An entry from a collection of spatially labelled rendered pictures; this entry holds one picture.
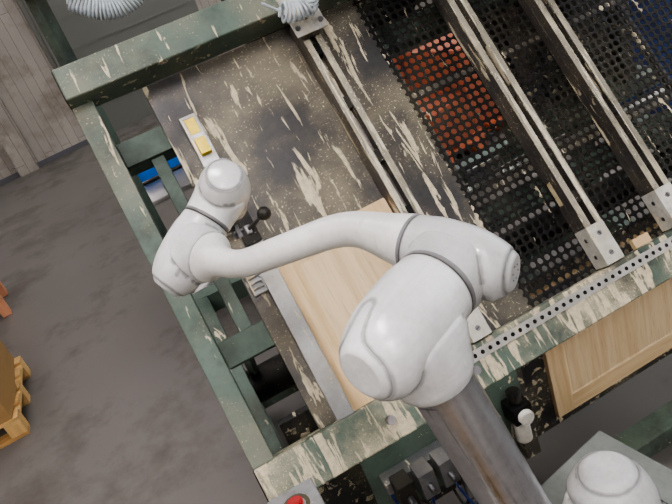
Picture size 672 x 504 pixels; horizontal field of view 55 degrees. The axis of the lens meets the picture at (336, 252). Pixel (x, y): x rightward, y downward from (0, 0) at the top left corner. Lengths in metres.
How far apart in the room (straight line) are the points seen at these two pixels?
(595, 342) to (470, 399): 1.50
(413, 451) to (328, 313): 0.44
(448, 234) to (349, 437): 0.89
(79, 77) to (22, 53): 9.01
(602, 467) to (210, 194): 0.89
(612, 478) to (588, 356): 1.18
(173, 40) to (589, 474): 1.50
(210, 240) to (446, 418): 0.58
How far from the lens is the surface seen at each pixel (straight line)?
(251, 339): 1.82
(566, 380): 2.43
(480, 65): 2.10
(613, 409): 2.87
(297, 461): 1.74
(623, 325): 2.49
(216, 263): 1.24
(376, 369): 0.85
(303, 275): 1.79
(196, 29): 1.97
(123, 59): 1.95
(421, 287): 0.89
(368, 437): 1.76
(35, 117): 11.00
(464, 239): 0.97
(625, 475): 1.31
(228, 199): 1.28
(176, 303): 1.76
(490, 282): 0.96
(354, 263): 1.82
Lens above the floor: 2.06
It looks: 28 degrees down
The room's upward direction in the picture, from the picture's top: 21 degrees counter-clockwise
